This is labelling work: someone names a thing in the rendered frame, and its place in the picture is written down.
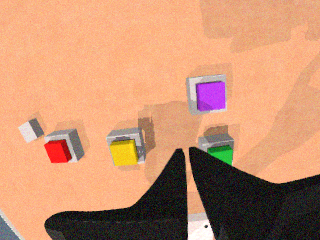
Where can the yellow button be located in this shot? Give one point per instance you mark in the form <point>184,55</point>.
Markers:
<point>127,146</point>

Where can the red button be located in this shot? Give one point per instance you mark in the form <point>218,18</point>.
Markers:
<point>64,146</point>

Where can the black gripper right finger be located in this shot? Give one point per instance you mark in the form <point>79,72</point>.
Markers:
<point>244,207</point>

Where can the green button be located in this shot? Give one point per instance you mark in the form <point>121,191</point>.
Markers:
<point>220,145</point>

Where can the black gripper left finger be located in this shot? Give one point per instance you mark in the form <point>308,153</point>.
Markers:
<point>160,214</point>

